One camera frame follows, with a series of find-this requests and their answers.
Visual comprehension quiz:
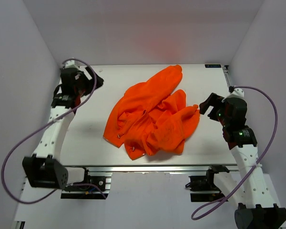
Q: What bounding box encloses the orange jacket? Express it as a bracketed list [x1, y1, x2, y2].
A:
[103, 65, 200, 160]

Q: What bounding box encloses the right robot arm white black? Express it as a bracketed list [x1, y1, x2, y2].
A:
[199, 92, 286, 229]

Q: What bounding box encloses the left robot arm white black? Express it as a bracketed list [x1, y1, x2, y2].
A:
[22, 66, 103, 190]

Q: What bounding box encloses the right blue table label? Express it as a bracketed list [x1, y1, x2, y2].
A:
[204, 64, 222, 68]

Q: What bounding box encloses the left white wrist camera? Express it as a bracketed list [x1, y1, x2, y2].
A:
[62, 60, 92, 80]

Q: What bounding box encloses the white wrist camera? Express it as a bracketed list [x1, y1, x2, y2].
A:
[222, 86, 245, 102]
[62, 60, 92, 80]

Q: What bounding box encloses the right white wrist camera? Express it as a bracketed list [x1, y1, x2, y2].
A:
[222, 86, 245, 102]

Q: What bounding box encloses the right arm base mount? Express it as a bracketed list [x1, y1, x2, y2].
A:
[185, 165, 230, 202]

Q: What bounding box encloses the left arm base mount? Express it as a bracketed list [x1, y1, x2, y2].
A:
[61, 170, 112, 200]

